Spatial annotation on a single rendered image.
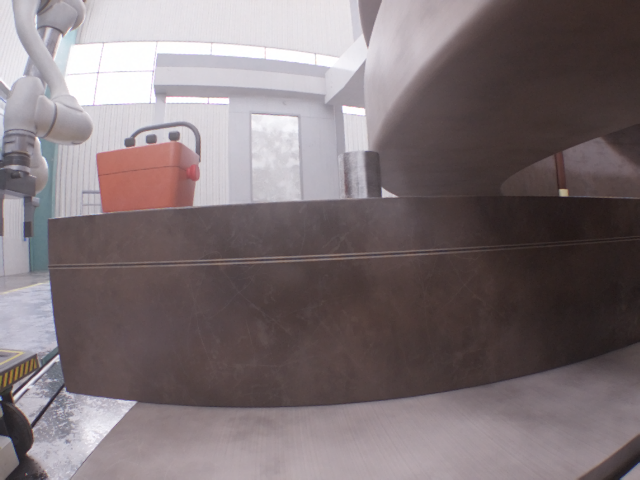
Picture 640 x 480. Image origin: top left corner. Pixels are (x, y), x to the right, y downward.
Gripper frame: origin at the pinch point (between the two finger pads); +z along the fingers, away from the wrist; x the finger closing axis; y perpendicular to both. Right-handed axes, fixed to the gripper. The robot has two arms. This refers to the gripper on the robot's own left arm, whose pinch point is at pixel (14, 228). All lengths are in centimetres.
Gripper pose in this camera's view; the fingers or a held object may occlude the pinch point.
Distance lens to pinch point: 95.7
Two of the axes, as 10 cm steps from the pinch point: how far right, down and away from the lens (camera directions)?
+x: -1.9, 0.2, 9.8
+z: 0.5, 10.0, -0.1
